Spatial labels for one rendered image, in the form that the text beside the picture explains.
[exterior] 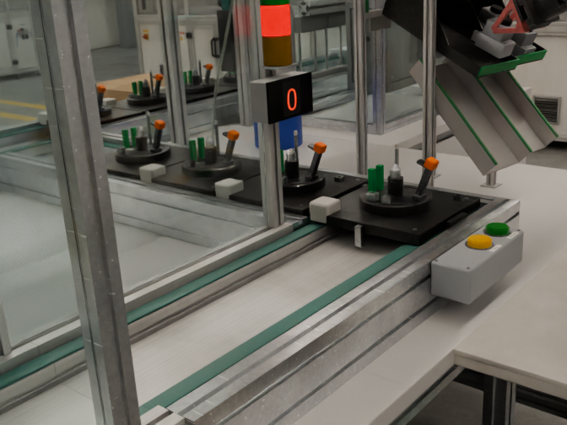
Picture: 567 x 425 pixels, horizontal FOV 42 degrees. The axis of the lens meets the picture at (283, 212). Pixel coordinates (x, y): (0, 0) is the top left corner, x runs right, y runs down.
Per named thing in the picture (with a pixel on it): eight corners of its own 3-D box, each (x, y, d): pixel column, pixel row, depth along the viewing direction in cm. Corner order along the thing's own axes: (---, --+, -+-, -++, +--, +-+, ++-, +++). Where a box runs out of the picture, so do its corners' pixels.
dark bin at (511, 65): (515, 69, 156) (530, 37, 151) (477, 78, 148) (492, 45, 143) (420, 8, 170) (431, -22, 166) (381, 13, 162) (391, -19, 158)
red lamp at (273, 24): (297, 33, 127) (295, 3, 126) (278, 36, 124) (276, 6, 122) (274, 33, 130) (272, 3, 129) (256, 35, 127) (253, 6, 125)
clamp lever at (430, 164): (426, 195, 141) (440, 160, 137) (421, 197, 139) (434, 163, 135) (410, 185, 142) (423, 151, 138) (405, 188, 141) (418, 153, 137)
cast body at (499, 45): (510, 56, 151) (524, 24, 147) (499, 59, 149) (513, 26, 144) (477, 37, 155) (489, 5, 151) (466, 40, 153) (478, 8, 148)
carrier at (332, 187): (370, 187, 162) (369, 131, 158) (303, 220, 145) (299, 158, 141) (284, 172, 177) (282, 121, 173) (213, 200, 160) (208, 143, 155)
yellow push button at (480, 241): (495, 248, 126) (495, 236, 125) (485, 255, 123) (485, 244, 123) (473, 243, 129) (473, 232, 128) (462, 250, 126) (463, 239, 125)
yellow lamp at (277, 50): (298, 62, 129) (297, 34, 127) (279, 67, 125) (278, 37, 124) (276, 61, 132) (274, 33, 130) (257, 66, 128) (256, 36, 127)
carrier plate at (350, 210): (480, 207, 146) (480, 196, 146) (418, 245, 129) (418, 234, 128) (376, 188, 161) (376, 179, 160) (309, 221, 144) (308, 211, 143)
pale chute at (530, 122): (545, 147, 172) (558, 136, 169) (513, 159, 164) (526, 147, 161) (476, 55, 180) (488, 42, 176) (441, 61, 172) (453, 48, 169)
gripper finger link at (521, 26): (480, 15, 146) (521, -7, 139) (499, 11, 151) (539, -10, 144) (493, 48, 146) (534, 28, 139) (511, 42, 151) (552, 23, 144)
